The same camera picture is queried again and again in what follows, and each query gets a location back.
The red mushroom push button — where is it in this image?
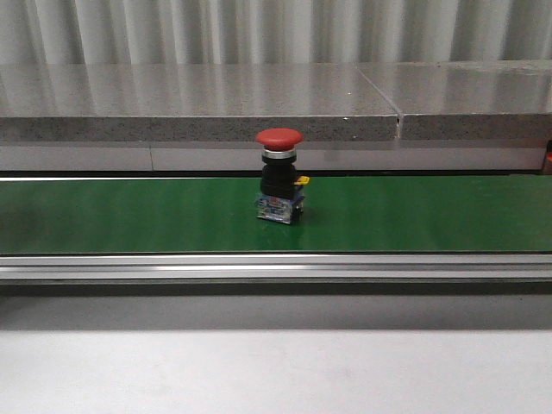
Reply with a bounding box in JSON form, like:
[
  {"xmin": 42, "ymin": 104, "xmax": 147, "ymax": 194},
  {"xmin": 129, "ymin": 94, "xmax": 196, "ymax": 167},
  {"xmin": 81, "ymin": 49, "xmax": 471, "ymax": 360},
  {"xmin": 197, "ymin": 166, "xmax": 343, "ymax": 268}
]
[{"xmin": 256, "ymin": 128, "xmax": 310, "ymax": 224}]

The green conveyor belt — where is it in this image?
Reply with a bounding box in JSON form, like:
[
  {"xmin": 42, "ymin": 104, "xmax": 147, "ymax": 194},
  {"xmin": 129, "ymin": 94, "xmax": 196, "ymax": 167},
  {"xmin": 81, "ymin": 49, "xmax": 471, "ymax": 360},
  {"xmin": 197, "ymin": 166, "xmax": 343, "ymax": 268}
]
[{"xmin": 1, "ymin": 175, "xmax": 551, "ymax": 255}]

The grey stone countertop slab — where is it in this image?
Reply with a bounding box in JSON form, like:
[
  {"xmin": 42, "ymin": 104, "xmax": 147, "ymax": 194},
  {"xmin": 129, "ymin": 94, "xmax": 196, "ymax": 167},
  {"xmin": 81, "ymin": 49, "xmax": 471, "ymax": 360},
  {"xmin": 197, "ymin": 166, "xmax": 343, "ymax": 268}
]
[{"xmin": 1, "ymin": 60, "xmax": 551, "ymax": 143}]

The white pleated curtain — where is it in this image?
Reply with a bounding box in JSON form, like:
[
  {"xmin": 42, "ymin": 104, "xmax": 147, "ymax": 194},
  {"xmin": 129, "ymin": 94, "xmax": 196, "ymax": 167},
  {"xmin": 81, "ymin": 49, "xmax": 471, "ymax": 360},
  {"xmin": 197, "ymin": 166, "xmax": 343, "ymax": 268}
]
[{"xmin": 1, "ymin": 1, "xmax": 551, "ymax": 64}]

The aluminium conveyor frame rail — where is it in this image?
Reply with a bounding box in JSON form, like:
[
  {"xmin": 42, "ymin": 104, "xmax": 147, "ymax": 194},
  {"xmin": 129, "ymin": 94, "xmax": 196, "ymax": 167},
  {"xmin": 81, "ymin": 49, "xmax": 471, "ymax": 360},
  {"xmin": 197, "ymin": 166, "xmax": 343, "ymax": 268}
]
[{"xmin": 1, "ymin": 253, "xmax": 551, "ymax": 285}]

